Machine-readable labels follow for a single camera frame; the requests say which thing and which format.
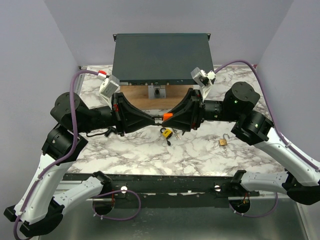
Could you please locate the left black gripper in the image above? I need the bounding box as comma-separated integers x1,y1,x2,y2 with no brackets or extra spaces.
76,91,157,136

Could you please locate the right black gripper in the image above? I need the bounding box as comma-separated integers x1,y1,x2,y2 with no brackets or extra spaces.
161,88,240,132

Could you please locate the orange padlock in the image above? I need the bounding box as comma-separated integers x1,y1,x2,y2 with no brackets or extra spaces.
151,112,173,121

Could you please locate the yellow padlock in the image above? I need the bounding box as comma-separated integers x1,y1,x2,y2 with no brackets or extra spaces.
160,127,173,139

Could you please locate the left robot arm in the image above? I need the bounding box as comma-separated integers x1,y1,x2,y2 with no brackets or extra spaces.
4,92,155,240

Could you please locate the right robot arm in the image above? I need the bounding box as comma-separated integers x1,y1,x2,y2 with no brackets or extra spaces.
161,82,320,205

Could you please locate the wooden board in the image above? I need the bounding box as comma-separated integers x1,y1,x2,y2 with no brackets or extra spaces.
120,85,193,110

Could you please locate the brass padlock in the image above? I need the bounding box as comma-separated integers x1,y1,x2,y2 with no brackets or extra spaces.
218,133,230,147

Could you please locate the grey metal lock mount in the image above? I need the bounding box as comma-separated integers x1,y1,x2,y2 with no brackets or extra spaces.
148,85,166,99

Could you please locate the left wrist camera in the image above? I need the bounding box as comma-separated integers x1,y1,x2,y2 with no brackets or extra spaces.
99,75,120,108

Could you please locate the dark green network switch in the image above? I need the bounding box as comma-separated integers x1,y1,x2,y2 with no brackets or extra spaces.
112,33,214,86

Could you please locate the black metal base rail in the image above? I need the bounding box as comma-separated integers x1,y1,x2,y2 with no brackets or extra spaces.
64,172,261,210

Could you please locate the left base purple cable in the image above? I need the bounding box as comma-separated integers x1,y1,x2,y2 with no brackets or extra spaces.
92,189,142,222

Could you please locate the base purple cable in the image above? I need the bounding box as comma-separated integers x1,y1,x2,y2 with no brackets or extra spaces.
92,189,142,222
228,192,279,219

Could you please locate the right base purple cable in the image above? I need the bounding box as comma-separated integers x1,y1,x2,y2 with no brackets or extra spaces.
228,192,279,219

